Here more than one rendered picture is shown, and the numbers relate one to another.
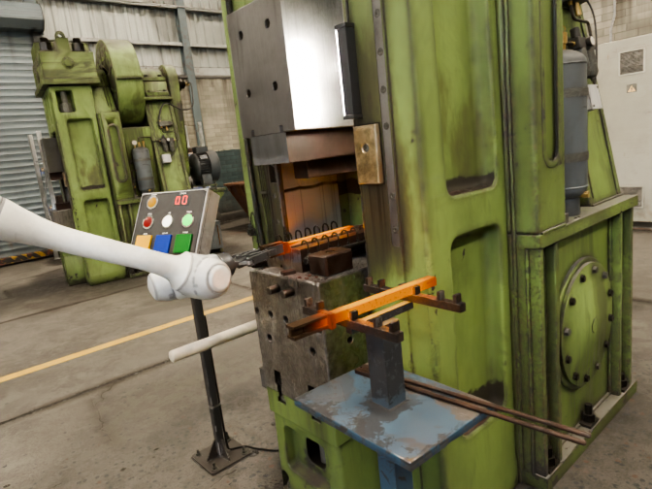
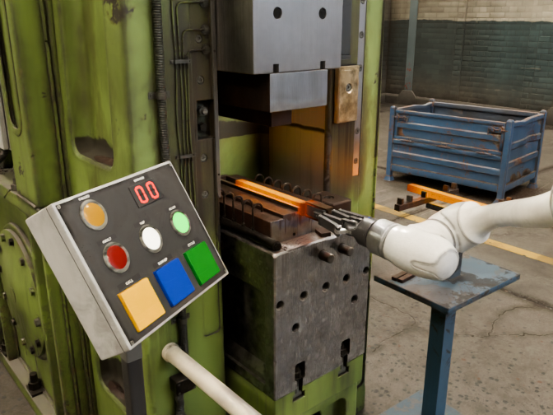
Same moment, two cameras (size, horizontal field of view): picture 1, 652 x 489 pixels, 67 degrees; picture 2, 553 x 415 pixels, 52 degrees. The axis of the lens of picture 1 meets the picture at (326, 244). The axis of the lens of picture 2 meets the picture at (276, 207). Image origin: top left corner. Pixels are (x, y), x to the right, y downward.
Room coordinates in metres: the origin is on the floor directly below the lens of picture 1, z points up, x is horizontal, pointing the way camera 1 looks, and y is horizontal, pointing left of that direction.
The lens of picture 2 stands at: (1.69, 1.63, 1.49)
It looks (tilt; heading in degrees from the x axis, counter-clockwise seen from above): 18 degrees down; 270
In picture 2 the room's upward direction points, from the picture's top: straight up
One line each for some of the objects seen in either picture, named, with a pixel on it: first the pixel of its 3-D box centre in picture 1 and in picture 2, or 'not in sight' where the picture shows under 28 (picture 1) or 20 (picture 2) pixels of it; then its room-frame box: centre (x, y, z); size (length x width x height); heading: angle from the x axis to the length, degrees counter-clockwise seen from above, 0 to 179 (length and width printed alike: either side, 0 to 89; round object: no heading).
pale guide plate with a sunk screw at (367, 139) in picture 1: (368, 154); (346, 94); (1.47, -0.15, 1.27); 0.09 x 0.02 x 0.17; 40
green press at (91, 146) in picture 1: (135, 157); not in sight; (6.55, 2.34, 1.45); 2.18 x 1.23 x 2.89; 130
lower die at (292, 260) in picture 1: (328, 244); (251, 204); (1.77, -0.01, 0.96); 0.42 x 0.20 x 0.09; 130
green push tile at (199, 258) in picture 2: (183, 244); (201, 263); (1.85, 0.54, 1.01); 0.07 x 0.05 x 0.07; 65
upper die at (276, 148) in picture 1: (317, 145); (249, 83); (1.77, -0.01, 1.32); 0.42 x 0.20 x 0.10; 130
